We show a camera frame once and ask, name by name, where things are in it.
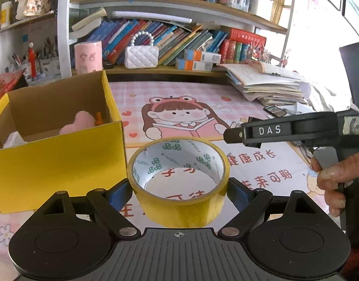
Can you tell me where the yellow tape roll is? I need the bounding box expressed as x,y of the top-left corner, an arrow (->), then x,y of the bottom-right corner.
127,137 -> 230,228

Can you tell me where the pink plush toy orange hair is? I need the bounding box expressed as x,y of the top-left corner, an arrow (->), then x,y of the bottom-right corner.
59,110 -> 105,135

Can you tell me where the person's right hand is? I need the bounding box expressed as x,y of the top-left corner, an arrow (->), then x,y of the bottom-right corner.
311,152 -> 359,217

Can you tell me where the small black phone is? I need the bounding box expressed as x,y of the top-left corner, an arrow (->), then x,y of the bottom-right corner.
264,105 -> 287,118

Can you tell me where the yellow cardboard box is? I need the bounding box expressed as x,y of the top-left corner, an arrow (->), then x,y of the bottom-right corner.
0,71 -> 127,214

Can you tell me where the stack of papers and notebooks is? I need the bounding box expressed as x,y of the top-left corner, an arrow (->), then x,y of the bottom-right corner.
218,61 -> 311,106

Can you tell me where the pink cartoon desk mat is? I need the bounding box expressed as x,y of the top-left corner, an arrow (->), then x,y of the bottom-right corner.
0,81 -> 328,280

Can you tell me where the red dictionary book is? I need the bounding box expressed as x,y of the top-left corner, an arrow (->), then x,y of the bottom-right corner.
228,28 -> 266,46

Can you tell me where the orange white box upper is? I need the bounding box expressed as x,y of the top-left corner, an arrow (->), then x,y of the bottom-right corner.
184,49 -> 222,64

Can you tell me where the orange white box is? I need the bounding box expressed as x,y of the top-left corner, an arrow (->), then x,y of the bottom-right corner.
184,49 -> 222,64
176,58 -> 213,72

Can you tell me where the white quilted pearl handbag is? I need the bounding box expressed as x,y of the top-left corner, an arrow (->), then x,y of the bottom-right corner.
124,31 -> 159,69

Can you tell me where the pink cylindrical cup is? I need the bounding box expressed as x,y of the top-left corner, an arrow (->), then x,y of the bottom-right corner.
74,41 -> 103,75

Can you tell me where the orange white box lower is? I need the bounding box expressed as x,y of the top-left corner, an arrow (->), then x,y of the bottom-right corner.
176,58 -> 213,72

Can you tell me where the white wooden bookshelf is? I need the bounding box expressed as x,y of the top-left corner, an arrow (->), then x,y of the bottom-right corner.
57,0 -> 295,79

